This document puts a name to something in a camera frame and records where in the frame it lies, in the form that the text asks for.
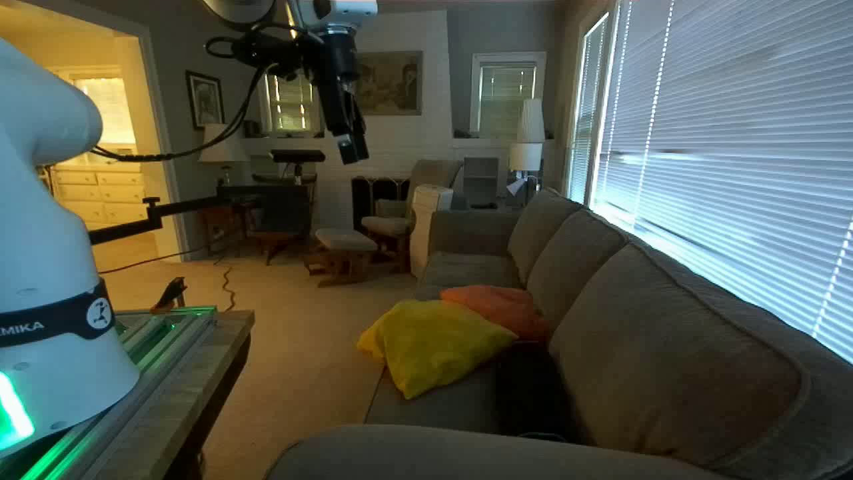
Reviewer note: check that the black bolster cushion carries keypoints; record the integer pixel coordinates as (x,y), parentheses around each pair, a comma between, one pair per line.
(533,390)

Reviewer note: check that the wooden Husky workbench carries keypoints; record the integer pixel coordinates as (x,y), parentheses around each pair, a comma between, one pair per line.
(177,390)

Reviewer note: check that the small dark framed picture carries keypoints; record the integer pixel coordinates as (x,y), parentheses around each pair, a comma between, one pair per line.
(204,100)

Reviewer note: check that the dark wooden desk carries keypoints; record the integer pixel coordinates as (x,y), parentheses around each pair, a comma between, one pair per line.
(276,200)

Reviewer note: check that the narrow bright window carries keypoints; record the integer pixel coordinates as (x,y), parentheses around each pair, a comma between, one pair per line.
(589,107)

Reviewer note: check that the small white framed window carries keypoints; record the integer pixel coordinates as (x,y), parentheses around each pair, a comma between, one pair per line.
(508,95)

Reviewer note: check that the black boom camera stand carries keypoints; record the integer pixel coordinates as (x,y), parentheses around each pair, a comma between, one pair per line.
(154,214)

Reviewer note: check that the wooden armchair with cushions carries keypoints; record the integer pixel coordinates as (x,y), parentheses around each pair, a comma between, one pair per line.
(390,222)

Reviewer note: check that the tall white shade lamp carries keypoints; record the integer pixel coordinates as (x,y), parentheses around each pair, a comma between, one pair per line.
(532,123)

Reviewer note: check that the green lit metal base plate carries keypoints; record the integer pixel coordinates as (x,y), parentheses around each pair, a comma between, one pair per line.
(162,334)

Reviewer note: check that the white throw cloth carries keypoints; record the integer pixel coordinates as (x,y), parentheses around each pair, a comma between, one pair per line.
(425,222)

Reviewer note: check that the wide white window blinds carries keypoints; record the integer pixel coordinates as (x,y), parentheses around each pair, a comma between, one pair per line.
(736,151)

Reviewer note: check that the white table lamp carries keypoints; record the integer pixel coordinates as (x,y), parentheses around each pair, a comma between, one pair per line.
(222,147)

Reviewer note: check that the white dresser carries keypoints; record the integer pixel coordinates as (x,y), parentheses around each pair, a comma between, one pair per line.
(97,188)

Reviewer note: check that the window behind desk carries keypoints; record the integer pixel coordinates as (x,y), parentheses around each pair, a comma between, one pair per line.
(289,107)

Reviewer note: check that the large framed painting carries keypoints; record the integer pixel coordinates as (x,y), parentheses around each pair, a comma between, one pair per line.
(390,84)

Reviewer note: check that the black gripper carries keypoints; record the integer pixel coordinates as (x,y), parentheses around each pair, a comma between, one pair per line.
(340,75)

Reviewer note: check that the orange pillow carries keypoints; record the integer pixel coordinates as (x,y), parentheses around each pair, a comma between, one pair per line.
(508,308)

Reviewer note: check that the grey fabric sofa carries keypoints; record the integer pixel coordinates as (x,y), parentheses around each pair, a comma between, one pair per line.
(657,355)

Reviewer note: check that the yellow cloth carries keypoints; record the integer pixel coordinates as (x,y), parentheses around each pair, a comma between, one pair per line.
(434,347)

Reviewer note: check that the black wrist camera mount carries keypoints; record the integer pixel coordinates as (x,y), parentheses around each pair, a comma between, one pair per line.
(276,54)

